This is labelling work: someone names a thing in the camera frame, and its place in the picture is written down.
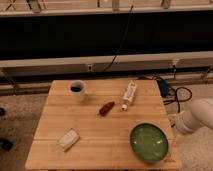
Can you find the white rectangular sponge block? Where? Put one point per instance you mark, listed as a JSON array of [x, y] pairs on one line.
[[68, 139]]

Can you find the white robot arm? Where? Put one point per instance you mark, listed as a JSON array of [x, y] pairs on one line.
[[199, 114]]

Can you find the white wall outlet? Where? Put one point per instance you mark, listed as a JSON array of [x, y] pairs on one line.
[[90, 68]]

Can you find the white paper cup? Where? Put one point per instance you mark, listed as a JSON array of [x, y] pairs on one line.
[[78, 89]]

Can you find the green ceramic bowl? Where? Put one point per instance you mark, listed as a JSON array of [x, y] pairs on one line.
[[149, 143]]

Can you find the blue power adapter box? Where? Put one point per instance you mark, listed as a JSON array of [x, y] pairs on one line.
[[164, 88]]

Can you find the white tube with cap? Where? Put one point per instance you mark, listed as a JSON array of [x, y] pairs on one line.
[[129, 95]]

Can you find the black caster wheel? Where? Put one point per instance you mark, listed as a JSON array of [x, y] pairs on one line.
[[6, 144]]

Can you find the dark red pepper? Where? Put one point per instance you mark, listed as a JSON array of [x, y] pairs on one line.
[[106, 108]]

